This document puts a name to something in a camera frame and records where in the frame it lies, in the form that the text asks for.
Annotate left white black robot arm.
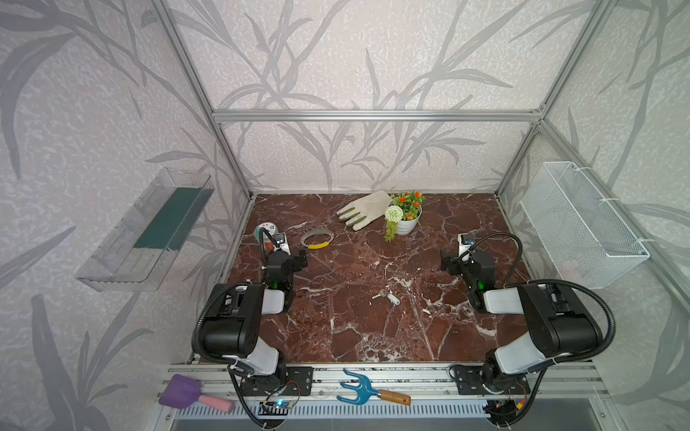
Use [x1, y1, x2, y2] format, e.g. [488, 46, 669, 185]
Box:
[192, 251, 314, 396]

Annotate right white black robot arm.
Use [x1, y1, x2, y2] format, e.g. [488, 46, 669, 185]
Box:
[440, 248, 616, 395]

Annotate white pot with flowers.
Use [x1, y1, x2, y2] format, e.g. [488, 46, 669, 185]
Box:
[384, 190, 425, 242]

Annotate beige gardening glove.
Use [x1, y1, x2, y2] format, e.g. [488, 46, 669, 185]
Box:
[336, 190, 392, 232]

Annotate left green circuit board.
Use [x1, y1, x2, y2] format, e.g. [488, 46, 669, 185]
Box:
[260, 399, 298, 417]

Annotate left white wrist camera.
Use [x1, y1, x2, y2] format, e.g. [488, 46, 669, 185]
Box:
[272, 232, 290, 254]

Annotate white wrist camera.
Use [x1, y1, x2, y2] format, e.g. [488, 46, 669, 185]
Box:
[457, 233, 475, 261]
[272, 232, 290, 254]

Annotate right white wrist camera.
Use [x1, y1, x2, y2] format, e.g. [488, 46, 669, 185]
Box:
[457, 233, 475, 261]

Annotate white wire mesh basket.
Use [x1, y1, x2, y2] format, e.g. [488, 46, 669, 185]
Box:
[521, 162, 650, 289]

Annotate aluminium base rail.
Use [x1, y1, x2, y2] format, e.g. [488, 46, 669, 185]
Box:
[160, 362, 611, 402]

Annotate right circuit board with wires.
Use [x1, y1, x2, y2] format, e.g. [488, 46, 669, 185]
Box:
[483, 400, 531, 424]

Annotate clear plastic wall shelf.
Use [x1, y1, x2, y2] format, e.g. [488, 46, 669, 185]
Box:
[75, 168, 215, 293]

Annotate blue hand rake wooden handle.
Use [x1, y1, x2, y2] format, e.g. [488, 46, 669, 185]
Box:
[336, 368, 411, 407]

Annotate purple trowel pink handle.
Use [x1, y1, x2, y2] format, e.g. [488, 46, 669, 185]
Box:
[158, 374, 235, 413]

